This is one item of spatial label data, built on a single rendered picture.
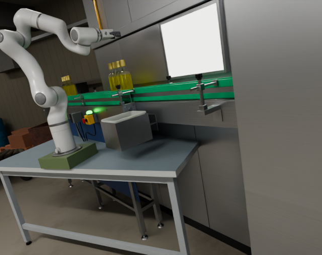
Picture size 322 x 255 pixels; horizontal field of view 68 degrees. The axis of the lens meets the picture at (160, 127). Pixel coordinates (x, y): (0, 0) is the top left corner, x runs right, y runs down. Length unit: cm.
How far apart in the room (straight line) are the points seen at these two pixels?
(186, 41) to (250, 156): 77
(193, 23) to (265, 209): 94
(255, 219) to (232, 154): 50
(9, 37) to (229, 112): 126
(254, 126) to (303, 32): 29
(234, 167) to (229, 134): 19
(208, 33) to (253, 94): 59
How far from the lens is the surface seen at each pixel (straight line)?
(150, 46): 161
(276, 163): 83
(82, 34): 146
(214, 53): 128
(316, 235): 91
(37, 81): 159
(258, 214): 97
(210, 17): 129
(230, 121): 106
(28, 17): 164
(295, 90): 74
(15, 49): 165
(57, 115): 159
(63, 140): 160
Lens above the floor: 122
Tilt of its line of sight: 14 degrees down
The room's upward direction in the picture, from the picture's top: 11 degrees counter-clockwise
